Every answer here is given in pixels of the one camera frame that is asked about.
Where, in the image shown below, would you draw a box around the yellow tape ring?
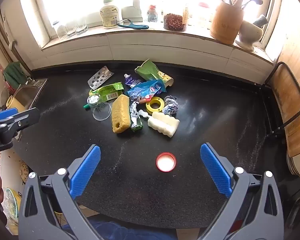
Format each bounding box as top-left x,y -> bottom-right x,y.
145,97 -> 165,113

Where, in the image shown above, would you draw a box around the small green box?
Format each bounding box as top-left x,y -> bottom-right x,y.
131,117 -> 143,132

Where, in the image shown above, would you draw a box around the wooden chair with black frame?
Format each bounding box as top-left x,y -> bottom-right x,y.
261,61 -> 300,177

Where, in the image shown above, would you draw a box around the green cloth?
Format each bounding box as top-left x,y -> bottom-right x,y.
3,62 -> 24,89

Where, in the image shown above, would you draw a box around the small jar with red lid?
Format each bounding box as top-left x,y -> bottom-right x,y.
147,4 -> 158,22

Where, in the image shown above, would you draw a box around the steel sink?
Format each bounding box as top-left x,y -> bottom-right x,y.
14,79 -> 48,108

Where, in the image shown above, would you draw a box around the white foam sponge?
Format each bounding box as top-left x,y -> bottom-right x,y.
147,112 -> 180,138

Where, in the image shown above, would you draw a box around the yellow jug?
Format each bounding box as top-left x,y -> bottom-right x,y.
6,95 -> 25,113

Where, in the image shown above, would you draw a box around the person's blue pants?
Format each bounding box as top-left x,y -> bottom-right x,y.
90,220 -> 178,240

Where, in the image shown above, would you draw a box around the grey box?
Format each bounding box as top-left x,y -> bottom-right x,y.
121,5 -> 143,23

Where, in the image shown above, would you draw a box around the green barcode wrapper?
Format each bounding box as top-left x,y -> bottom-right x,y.
89,82 -> 125,102

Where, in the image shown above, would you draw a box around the red jar lid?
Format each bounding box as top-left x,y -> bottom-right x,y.
156,152 -> 177,172

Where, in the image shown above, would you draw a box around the purple squeeze tube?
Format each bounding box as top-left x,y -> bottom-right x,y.
124,74 -> 142,88

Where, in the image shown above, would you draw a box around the glass jar of beans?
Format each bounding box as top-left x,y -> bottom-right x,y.
162,2 -> 188,32

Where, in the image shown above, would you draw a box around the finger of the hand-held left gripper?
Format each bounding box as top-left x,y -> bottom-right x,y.
0,108 -> 41,137
0,107 -> 18,122

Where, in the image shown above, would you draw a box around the yellow sponge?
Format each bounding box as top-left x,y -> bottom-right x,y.
111,94 -> 131,133

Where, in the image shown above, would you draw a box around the green snack bag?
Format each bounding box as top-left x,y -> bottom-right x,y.
135,59 -> 174,90

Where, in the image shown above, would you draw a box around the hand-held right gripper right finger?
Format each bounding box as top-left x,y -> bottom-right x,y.
200,142 -> 284,240

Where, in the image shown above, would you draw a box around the blue plastic wrapper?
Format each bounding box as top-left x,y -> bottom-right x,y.
126,79 -> 167,103

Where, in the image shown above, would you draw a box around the white pestle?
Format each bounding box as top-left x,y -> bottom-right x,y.
251,14 -> 269,28

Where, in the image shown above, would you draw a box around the wooden utensil holder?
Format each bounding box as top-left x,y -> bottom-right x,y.
209,1 -> 244,45

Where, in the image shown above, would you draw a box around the small clear glass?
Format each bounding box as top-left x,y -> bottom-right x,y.
75,19 -> 88,35
65,21 -> 77,37
52,21 -> 68,40

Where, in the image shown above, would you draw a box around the white bottle with green cap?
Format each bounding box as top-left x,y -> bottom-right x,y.
99,0 -> 120,29

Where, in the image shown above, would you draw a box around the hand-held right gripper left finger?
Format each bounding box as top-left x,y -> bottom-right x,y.
18,144 -> 102,240

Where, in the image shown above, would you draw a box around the yellow box on floor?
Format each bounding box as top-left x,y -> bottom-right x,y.
4,187 -> 22,220

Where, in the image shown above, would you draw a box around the white mortar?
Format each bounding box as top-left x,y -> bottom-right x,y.
235,20 -> 264,52

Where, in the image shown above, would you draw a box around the silver pill blister pack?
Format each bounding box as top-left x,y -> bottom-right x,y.
88,66 -> 115,90

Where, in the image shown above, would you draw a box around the blue peeler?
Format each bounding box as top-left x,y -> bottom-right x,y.
116,19 -> 149,30

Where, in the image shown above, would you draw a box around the patterned plate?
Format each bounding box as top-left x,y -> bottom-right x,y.
20,164 -> 30,182

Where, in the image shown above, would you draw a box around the clear drinking glass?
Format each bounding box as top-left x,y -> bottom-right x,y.
87,93 -> 112,121

